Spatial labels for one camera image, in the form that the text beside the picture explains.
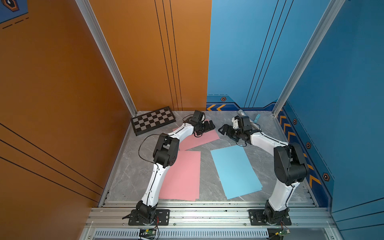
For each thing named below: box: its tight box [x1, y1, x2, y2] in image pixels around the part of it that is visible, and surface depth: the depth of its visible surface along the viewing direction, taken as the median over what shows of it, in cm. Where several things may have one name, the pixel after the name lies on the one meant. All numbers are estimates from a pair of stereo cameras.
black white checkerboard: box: [131, 106, 177, 136], surface depth 114 cm
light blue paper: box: [210, 145, 263, 200], surface depth 91 cm
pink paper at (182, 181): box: [158, 150, 201, 202], surface depth 88 cm
